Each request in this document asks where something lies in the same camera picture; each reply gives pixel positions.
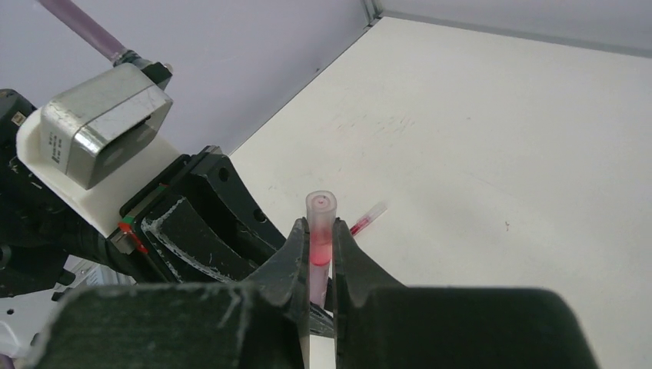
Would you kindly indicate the pink translucent pen cap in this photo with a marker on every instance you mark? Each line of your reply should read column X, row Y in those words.
column 321, row 208

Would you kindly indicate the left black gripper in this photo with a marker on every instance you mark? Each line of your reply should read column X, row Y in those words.
column 39, row 230

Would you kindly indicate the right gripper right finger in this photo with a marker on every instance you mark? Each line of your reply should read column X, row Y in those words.
column 382, row 323

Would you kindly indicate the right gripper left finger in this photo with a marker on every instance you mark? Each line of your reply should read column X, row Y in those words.
column 260, row 322

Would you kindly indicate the dark red gel pen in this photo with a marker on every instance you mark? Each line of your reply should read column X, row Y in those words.
column 368, row 217

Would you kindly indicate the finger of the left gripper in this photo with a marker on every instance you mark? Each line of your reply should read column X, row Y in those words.
column 213, row 186

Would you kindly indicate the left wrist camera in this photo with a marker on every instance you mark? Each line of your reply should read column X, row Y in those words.
column 97, row 145

